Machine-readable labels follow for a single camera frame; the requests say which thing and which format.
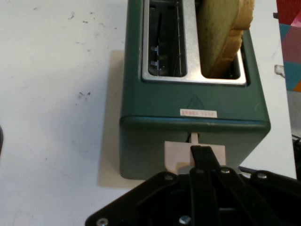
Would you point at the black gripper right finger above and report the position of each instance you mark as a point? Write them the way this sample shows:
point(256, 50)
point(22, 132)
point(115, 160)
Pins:
point(258, 200)

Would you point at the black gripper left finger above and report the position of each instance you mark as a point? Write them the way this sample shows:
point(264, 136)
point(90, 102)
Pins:
point(164, 200)

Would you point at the white toaster lever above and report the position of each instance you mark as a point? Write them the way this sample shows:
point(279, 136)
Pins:
point(176, 153)

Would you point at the dark green two-slot toaster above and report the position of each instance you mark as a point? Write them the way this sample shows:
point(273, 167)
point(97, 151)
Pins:
point(164, 110)

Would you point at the colourful patterned floor mat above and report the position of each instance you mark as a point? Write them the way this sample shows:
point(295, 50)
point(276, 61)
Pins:
point(291, 58)

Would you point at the small pale bread slice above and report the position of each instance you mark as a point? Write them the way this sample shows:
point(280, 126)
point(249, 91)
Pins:
point(231, 49)

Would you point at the large toasted bread slice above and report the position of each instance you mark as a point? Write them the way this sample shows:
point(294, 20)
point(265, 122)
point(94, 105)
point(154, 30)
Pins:
point(216, 33)

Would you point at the black rounded object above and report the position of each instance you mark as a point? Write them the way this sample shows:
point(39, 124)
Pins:
point(1, 143)

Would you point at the small metal table bracket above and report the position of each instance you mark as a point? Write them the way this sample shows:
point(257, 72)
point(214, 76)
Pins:
point(275, 14)

